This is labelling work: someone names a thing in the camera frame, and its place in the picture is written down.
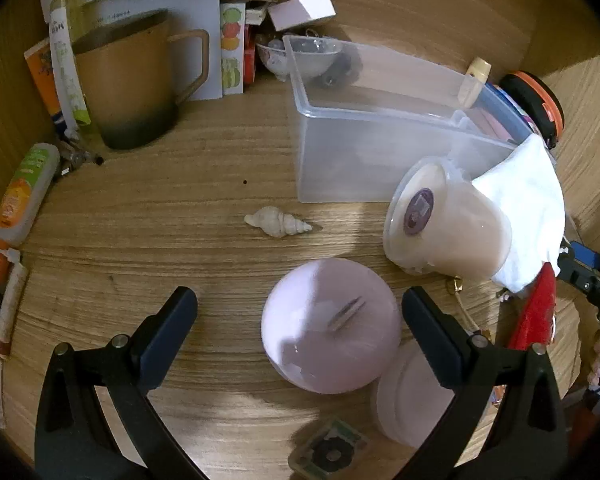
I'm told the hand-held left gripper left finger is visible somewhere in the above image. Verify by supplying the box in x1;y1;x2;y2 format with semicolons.
34;286;206;480

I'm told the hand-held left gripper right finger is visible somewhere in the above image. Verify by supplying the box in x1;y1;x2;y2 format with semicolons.
401;286;567;480

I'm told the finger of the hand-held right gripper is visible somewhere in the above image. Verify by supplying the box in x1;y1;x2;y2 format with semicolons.
560;241;600;301

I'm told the white drawstring pouch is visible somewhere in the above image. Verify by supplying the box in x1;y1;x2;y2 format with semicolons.
472;135;567;294

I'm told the plastic cup of beige drink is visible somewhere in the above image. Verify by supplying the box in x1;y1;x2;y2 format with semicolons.
383;156;513;281

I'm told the pink round jar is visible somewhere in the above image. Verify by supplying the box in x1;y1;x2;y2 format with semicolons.
260;257;402;395

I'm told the clear plastic storage box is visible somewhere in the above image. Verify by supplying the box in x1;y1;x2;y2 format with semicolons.
282;34;531;204

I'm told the wooden desktop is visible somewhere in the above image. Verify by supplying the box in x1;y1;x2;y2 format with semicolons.
0;0;600;480

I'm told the person's right hand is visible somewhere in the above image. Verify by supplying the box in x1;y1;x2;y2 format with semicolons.
586;332;600;391

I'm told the white seashell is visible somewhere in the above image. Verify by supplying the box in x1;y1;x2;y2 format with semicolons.
244;206;313;237

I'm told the green packet with black disc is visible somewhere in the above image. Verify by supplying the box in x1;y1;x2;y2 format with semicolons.
287;417;370;476

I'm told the black and orange round case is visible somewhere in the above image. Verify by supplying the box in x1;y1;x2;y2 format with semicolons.
500;71;565;148

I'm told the white and red stick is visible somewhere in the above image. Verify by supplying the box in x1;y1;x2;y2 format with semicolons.
0;262;28;358

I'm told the metal clip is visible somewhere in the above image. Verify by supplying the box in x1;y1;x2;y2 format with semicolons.
55;130;105;178

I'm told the orange and green tube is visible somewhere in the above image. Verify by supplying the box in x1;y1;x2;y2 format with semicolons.
0;143;61;248

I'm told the small cream tube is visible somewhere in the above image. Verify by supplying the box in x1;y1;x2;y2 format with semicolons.
457;57;492;108

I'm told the brown mug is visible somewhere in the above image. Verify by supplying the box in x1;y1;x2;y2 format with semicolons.
71;9;211;151

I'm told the fruit print box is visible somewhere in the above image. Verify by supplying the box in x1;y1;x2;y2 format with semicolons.
220;2;246;96

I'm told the orange book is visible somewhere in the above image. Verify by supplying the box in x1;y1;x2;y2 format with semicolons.
24;37;66;131

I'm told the small patterned bowl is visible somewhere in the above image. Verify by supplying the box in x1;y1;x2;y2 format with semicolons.
256;39;343;81

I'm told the green and white tube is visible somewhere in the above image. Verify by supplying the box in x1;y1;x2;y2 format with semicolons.
49;0;92;133

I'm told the pink box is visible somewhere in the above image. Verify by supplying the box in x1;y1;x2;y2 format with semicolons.
267;0;337;32

